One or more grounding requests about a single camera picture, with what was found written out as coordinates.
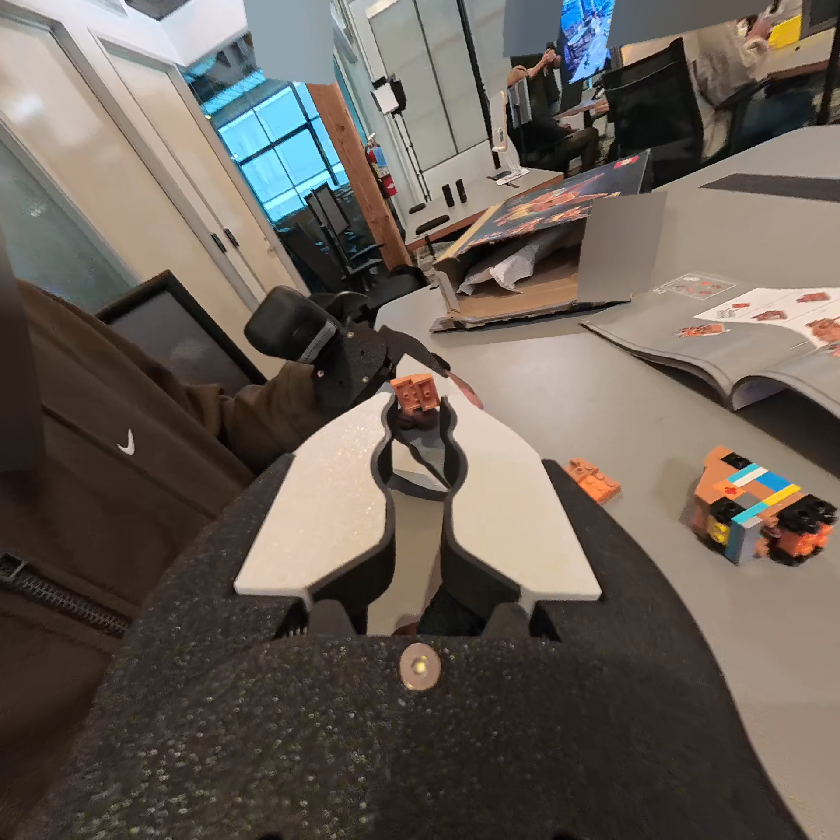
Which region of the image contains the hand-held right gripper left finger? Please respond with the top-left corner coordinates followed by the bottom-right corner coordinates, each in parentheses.
top-left (235, 392), bottom-right (398, 599)

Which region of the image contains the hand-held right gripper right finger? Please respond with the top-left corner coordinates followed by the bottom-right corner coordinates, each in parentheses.
top-left (443, 397), bottom-right (602, 601)

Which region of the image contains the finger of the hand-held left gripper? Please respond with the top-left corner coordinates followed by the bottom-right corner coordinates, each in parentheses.
top-left (394, 427), bottom-right (454, 503)
top-left (394, 354), bottom-right (452, 383)

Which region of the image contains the orange brick plate assembly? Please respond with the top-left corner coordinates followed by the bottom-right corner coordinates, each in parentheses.
top-left (390, 374), bottom-right (442, 413)

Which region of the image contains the multicoloured brick model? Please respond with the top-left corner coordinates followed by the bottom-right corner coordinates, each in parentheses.
top-left (692, 446), bottom-right (838, 567)

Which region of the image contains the person's left forearm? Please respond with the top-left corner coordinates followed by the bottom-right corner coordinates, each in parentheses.
top-left (220, 357), bottom-right (329, 473)

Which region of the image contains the white desk stand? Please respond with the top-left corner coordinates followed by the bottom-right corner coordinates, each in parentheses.
top-left (489, 88), bottom-right (531, 185)

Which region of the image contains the orange and grey brick assembly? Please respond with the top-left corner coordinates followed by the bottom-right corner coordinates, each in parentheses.
top-left (563, 457), bottom-right (622, 505)

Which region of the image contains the cardboard box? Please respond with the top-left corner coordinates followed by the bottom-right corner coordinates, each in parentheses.
top-left (430, 150), bottom-right (667, 332)

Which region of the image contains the white patterned paper bag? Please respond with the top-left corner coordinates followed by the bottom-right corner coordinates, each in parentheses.
top-left (459, 236), bottom-right (581, 296)

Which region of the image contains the dark framed board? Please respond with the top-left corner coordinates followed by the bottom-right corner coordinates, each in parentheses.
top-left (95, 270), bottom-right (266, 385)

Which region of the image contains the red fire extinguisher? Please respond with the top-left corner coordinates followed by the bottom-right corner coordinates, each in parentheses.
top-left (364, 134), bottom-right (398, 198)

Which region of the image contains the person's brown jacket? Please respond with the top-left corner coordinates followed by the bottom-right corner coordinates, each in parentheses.
top-left (0, 282), bottom-right (290, 840)

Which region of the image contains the window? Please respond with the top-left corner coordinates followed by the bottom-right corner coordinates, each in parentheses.
top-left (190, 72), bottom-right (349, 224)

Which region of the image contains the brick instruction booklet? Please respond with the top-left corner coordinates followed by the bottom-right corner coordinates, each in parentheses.
top-left (581, 272), bottom-right (840, 411)

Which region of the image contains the light panel on stand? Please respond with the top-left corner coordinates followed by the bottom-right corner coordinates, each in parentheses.
top-left (371, 77), bottom-right (431, 204)

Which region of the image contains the white double door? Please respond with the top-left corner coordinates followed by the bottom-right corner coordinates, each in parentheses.
top-left (0, 13), bottom-right (309, 309)

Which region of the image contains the wooden post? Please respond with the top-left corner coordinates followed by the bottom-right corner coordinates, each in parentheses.
top-left (307, 82), bottom-right (411, 266)

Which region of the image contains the wall screen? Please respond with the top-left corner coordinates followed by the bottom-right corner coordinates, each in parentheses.
top-left (561, 0), bottom-right (616, 84)

